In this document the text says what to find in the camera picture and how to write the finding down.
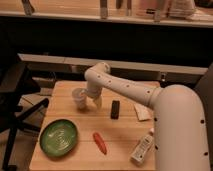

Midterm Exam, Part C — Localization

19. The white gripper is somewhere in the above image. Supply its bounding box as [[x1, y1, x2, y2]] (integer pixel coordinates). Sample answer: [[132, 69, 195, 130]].
[[86, 82, 102, 109]]

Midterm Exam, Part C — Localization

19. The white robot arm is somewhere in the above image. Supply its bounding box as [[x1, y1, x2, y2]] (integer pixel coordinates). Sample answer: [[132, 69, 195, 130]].
[[84, 62, 211, 171]]

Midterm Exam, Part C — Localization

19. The green ceramic bowl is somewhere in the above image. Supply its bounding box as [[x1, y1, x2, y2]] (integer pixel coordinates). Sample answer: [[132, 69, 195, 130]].
[[39, 119, 78, 158]]

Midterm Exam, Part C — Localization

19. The dark brown rectangular block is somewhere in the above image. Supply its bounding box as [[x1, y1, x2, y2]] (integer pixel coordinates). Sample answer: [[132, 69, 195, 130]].
[[110, 100, 120, 119]]

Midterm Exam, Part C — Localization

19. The beige sponge piece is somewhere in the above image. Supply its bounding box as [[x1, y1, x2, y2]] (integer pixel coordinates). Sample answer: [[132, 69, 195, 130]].
[[134, 104, 151, 121]]

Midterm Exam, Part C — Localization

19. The white squeeze bottle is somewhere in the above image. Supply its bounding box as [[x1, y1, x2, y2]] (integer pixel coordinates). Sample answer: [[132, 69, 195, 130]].
[[130, 128, 154, 166]]

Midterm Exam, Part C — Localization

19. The black office chair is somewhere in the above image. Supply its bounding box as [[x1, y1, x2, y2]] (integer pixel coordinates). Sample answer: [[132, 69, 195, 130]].
[[0, 55, 49, 171]]

